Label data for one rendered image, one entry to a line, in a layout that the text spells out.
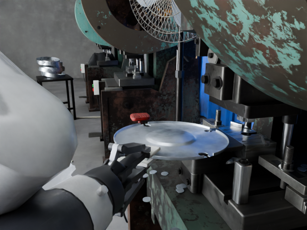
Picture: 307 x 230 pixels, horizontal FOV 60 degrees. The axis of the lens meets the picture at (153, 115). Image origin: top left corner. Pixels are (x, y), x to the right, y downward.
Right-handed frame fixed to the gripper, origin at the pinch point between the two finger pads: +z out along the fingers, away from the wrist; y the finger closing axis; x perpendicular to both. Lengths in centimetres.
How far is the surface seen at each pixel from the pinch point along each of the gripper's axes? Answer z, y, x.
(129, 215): 30, -36, 19
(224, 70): 15.8, 17.7, -11.9
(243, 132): 29.4, 0.3, -16.9
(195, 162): 13.9, -5.1, -7.1
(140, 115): 39.6, -1.0, 20.7
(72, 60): 511, 8, 437
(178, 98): 103, -3, 25
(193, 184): 14.5, -11.5, -6.8
